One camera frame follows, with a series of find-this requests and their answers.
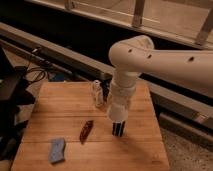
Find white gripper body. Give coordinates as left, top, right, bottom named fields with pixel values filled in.
left=107, top=80, right=136, bottom=121

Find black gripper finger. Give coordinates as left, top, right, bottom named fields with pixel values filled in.
left=112, top=123, right=119, bottom=136
left=119, top=121, right=126, bottom=137

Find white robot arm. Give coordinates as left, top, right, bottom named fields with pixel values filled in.
left=107, top=35, right=213, bottom=137

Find dark red eraser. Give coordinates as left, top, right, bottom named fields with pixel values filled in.
left=79, top=120, right=94, bottom=143

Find black equipment stand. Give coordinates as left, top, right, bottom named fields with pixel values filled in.
left=0, top=46, right=35, bottom=160

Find metal rail frame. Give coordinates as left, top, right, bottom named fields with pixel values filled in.
left=0, top=21, right=213, bottom=131

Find black cables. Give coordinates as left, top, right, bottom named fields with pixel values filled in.
left=24, top=46, right=59, bottom=83

